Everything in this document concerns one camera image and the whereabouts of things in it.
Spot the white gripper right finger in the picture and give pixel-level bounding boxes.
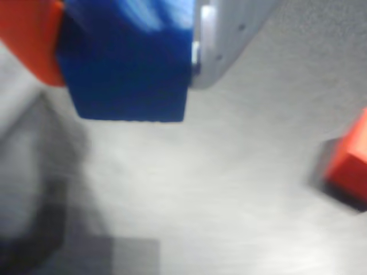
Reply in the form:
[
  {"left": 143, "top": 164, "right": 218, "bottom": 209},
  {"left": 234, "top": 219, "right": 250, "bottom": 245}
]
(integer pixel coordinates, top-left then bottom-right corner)
[{"left": 189, "top": 0, "right": 278, "bottom": 90}]

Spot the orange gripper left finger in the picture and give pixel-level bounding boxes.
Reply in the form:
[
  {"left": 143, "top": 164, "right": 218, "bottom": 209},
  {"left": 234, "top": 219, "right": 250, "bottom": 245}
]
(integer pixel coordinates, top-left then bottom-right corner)
[{"left": 0, "top": 0, "right": 67, "bottom": 88}]

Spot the blue cube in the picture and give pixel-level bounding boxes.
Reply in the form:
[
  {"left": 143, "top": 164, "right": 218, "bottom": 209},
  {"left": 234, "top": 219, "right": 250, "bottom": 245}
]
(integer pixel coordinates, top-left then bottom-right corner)
[{"left": 56, "top": 0, "right": 196, "bottom": 123}]

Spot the red cube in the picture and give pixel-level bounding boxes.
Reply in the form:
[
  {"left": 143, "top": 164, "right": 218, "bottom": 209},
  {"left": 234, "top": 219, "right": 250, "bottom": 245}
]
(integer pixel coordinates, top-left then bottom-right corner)
[{"left": 323, "top": 107, "right": 367, "bottom": 213}]

